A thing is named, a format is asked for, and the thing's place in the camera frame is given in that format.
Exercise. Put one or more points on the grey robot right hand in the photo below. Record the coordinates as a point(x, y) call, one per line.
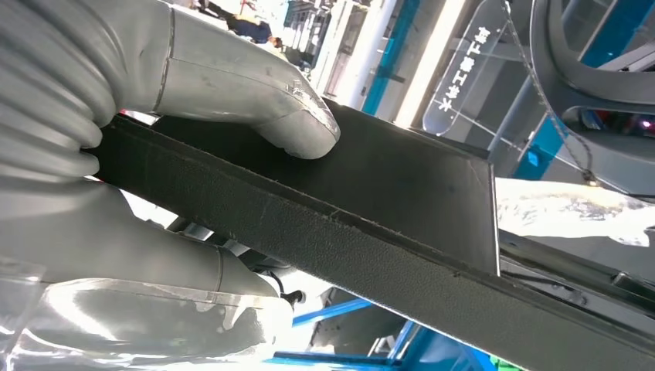
point(128, 317)

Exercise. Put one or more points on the clear acrylic sign with characters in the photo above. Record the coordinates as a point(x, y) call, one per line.
point(460, 77)

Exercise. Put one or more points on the dark grey moulded frame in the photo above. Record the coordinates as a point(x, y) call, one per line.
point(563, 87)

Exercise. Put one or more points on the person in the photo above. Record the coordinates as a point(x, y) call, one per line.
point(251, 28)

